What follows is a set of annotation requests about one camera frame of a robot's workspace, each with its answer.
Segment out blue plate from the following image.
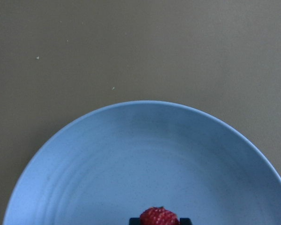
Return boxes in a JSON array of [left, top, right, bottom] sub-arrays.
[[3, 101, 281, 225]]

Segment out red strawberry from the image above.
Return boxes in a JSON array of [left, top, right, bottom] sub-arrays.
[[140, 207, 180, 225]]

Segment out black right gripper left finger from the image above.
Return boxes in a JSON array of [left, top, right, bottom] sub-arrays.
[[129, 217, 141, 225]]

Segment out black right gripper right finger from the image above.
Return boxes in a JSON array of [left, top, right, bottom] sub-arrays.
[[179, 218, 192, 225]]

